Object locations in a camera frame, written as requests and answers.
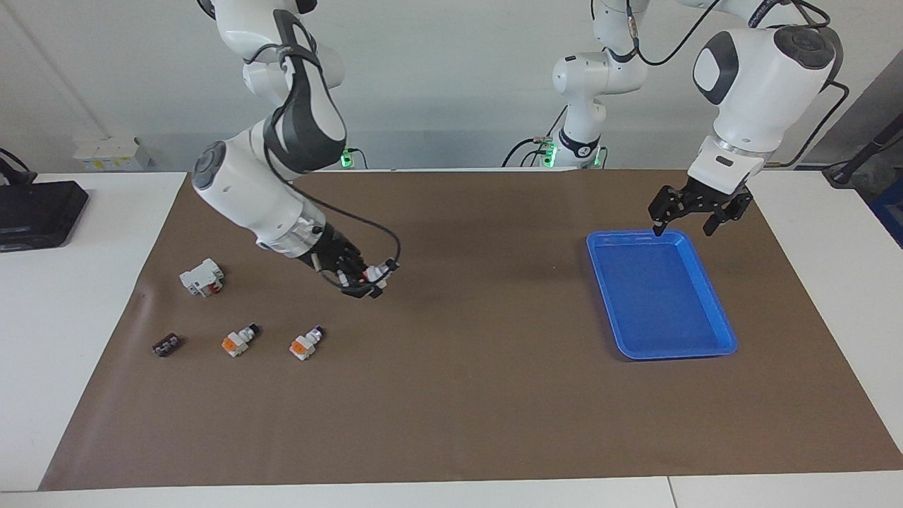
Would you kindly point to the grey partition panel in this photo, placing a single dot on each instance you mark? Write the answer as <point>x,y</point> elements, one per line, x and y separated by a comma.
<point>871,106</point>

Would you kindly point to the black electronics box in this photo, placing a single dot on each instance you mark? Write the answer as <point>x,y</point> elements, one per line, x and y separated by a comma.
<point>35,212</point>

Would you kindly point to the black stand pole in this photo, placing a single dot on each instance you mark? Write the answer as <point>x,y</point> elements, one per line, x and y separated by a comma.
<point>871,147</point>

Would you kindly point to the large white switch block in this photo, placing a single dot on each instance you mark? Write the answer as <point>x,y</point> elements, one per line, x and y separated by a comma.
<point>200,277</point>

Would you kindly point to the blue plastic tray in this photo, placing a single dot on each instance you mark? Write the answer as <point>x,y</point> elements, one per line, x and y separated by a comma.
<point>659,303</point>

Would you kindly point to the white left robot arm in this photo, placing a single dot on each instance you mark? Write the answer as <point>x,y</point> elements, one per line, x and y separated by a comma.
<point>762,85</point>

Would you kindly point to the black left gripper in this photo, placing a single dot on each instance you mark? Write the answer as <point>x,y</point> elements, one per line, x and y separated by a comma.
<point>698,197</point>

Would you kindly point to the brown table mat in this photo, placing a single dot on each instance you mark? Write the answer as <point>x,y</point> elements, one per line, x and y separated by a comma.
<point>437,367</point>

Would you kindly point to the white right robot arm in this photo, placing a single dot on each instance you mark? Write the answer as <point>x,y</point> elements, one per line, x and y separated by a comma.
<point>240,190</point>

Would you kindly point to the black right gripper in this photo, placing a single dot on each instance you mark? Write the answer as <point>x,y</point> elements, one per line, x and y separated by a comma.
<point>338,254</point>

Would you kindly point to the small black terminal block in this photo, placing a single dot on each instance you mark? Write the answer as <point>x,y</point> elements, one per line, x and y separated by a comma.
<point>167,345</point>

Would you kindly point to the white orange small switch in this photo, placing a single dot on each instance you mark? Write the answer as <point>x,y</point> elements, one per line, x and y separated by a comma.
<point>238,342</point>
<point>305,345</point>
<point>379,271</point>

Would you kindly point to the blue crate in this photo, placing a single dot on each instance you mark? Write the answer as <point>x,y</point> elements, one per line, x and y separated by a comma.
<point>890,212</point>

